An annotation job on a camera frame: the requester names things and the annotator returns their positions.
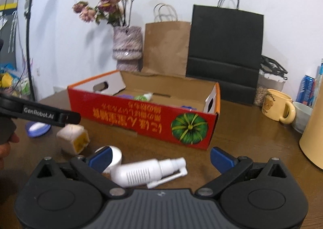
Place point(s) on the purple marbled ceramic vase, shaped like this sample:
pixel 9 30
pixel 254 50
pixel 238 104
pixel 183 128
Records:
pixel 127 45

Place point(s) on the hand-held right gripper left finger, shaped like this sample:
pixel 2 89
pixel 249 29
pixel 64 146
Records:
pixel 101 159

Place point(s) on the person's left hand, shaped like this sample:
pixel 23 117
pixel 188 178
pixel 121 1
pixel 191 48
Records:
pixel 6 153

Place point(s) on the white bowl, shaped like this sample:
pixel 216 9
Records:
pixel 302 116

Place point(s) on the yellow bear mug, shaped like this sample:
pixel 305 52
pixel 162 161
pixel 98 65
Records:
pixel 275 105

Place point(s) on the cream pitcher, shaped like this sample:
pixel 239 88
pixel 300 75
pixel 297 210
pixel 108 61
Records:
pixel 314 140

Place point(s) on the green and white small bottle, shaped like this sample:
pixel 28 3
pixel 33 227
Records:
pixel 143 97

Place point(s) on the orange cardboard box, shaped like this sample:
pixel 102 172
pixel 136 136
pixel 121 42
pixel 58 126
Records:
pixel 141 120

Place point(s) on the blue item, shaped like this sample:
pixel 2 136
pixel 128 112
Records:
pixel 189 107

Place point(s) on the yellow bag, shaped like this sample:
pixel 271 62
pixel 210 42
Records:
pixel 5 79

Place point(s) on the brown paper bag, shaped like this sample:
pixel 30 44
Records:
pixel 166 47

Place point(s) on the cream and yellow cube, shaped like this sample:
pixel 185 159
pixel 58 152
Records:
pixel 72 138

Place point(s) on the black paper bag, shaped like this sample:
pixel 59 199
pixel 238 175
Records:
pixel 224 50

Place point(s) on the white spray bottle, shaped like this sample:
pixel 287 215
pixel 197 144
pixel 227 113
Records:
pixel 141 172

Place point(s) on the blue drink can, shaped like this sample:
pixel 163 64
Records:
pixel 305 90

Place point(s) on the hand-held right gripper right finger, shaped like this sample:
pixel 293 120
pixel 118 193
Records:
pixel 222 159

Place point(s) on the purple item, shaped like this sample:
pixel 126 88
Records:
pixel 126 96

